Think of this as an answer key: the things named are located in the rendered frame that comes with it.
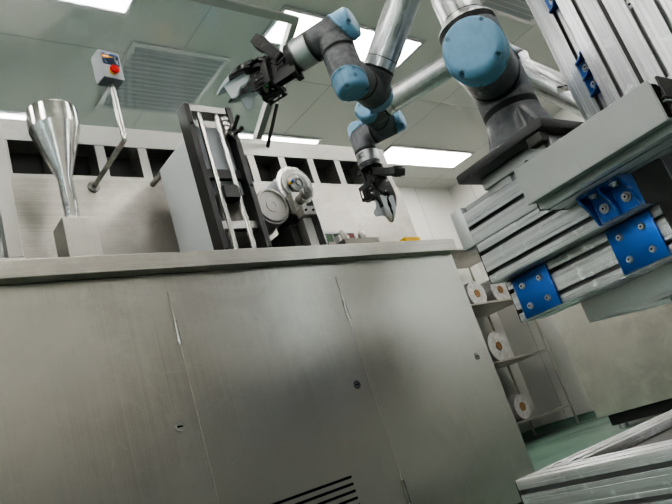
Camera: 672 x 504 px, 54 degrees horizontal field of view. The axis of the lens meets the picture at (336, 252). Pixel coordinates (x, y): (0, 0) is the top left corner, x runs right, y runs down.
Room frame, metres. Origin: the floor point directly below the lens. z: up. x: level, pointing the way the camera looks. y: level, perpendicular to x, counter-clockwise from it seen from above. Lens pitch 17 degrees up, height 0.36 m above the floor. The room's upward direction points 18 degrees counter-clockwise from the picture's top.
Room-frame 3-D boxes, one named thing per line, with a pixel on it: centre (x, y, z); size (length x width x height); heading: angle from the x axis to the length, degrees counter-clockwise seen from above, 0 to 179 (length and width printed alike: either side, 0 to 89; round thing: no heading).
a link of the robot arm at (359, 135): (1.99, -0.20, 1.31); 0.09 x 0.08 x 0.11; 66
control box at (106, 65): (1.69, 0.48, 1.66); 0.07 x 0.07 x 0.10; 50
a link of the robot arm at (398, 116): (1.94, -0.29, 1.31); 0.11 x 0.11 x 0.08; 66
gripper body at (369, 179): (2.00, -0.19, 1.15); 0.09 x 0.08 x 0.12; 44
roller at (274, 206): (2.05, 0.23, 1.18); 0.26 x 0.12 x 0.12; 43
